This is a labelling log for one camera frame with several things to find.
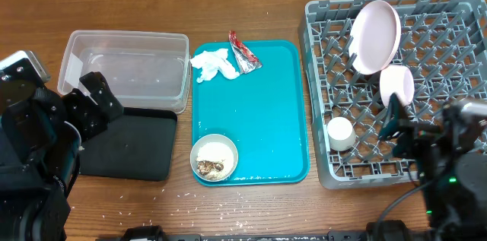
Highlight black plastic tray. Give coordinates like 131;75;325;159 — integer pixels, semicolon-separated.
80;107;177;182

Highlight white tissue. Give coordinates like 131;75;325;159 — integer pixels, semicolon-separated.
190;48;240;83

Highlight clear plastic container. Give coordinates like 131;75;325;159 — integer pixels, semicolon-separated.
57;30;191;114

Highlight grey dishwasher rack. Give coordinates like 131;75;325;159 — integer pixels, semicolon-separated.
298;0;486;189

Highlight teal plastic tray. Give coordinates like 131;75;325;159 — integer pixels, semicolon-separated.
192;40;310;186

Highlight small pink bowl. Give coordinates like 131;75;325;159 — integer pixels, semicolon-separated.
379;65;415;107

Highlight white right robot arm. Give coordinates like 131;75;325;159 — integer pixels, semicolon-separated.
366;94;486;240

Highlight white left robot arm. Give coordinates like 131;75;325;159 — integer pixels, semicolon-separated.
1;72;124;240

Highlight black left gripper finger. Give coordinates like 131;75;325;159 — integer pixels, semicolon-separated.
80;71;124;122
62;89;110;141

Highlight black rail at bottom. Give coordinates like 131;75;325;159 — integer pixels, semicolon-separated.
121;219;419;241

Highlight red foil wrapper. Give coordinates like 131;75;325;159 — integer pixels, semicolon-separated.
228;30;263;74

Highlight grey bowl with rice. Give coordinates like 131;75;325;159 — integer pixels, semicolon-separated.
189;134;239;183

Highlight large pink plate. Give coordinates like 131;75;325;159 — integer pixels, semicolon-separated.
349;0;401;75

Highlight white paper cup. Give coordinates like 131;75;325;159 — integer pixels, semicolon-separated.
327;117;356;151

